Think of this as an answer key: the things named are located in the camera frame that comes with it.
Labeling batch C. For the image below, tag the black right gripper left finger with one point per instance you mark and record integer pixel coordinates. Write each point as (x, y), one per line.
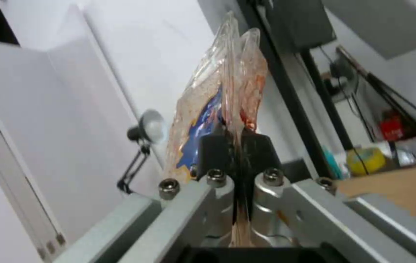
(178, 216)

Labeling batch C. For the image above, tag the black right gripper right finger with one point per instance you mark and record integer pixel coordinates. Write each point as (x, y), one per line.
(302, 213)

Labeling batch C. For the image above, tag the clear plastic takeout bag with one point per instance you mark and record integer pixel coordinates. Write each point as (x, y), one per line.
(222, 98)

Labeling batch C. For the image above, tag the teal striped packet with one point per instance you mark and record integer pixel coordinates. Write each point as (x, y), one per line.
(331, 161)

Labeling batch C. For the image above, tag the black desk lamp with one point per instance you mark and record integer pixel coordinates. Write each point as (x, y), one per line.
(145, 142)

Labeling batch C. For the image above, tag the yellow tape roll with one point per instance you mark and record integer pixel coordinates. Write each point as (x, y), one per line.
(365, 161)

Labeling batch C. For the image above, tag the brown cardboard box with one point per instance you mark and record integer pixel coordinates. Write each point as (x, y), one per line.
(394, 186)

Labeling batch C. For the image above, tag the red box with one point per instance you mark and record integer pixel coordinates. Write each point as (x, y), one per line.
(391, 129)

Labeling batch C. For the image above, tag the black tripod legs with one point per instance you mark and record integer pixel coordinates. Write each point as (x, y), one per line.
(386, 90)

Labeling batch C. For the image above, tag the white partition panel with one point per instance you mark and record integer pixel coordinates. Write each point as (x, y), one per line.
(21, 131)

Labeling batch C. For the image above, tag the black metal frame post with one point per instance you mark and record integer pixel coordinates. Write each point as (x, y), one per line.
(292, 90)

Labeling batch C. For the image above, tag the dark grey wall box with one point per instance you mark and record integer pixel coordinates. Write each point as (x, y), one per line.
(304, 22)

